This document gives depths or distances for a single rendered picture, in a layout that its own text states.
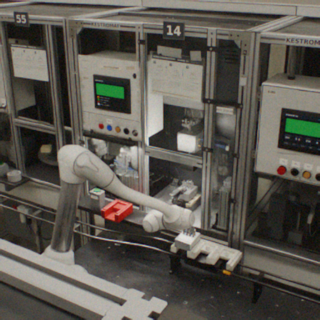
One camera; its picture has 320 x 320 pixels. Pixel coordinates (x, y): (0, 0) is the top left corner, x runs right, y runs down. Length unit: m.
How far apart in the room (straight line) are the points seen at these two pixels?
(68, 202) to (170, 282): 0.76
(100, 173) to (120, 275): 0.78
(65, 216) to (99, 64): 0.89
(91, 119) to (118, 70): 0.38
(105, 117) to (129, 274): 0.92
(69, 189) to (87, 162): 0.25
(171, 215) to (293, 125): 0.76
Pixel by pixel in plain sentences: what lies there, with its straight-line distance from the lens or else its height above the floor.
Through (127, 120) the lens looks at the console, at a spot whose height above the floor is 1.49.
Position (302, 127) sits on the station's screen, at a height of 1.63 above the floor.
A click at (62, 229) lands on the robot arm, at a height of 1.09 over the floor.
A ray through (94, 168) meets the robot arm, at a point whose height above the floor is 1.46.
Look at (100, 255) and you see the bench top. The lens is 2.88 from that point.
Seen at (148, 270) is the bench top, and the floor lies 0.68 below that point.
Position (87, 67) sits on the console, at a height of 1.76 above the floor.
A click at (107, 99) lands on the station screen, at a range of 2.67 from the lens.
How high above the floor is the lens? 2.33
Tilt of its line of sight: 24 degrees down
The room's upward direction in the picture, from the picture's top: straight up
